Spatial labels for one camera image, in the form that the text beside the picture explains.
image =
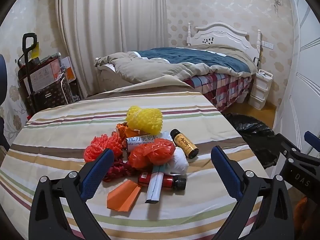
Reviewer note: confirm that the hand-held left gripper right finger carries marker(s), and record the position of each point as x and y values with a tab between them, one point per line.
225	175

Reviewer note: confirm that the white wooden headboard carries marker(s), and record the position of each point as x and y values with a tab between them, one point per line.
220	33

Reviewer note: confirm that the black hand trolley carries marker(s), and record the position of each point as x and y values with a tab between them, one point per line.
26	55

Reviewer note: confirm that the orange plastic bag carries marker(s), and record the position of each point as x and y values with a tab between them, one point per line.
161	151
137	158

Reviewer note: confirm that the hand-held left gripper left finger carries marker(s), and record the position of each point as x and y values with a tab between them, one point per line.
97	172

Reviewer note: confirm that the white plastic drawer unit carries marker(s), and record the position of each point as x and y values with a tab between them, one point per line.
260	92

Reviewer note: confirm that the dark red mesh net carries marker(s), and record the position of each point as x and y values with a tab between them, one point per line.
117	170

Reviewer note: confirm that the cream striped curtain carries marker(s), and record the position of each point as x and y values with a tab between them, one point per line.
112	17

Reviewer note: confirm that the orange folded paper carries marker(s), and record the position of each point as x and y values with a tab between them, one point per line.
122	197

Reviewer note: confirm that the brown bottle gold label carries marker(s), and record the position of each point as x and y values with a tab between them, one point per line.
185	145

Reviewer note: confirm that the trash bin black bag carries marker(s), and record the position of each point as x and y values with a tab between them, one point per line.
250	135

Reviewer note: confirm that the person's right forearm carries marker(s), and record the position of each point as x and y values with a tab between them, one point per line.
302	212

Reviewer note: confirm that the orange white cardboard box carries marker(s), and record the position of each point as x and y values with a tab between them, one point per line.
46	76
68	70

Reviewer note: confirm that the white wall socket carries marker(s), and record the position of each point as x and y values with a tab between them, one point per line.
267	45

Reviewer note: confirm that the white tube rail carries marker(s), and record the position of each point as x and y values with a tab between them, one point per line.
65	90

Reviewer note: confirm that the red foam net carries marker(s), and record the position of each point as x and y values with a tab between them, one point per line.
100	145

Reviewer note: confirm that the striped tablecloth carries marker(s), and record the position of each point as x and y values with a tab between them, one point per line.
75	120

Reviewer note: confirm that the yellow foam net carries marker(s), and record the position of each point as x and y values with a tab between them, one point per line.
143	120

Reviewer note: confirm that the white wardrobe doors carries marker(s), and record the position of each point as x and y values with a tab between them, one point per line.
300	67

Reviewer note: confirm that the red bottle black cap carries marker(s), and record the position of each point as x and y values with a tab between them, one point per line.
168	182

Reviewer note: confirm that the dark blue office chair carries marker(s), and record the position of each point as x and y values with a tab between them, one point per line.
2	80

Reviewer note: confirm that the yellow tag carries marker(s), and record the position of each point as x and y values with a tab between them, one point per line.
35	51

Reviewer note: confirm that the orange foil wrapper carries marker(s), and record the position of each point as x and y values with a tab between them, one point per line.
123	128

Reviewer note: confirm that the white paper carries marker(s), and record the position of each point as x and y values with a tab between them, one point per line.
178	162

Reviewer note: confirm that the plaid bed sheet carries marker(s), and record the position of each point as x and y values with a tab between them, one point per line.
225	87

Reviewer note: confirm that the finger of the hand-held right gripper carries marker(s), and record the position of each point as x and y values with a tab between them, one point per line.
286	146
311	139

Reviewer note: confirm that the beige teal quilt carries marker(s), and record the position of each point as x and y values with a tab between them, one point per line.
190	57

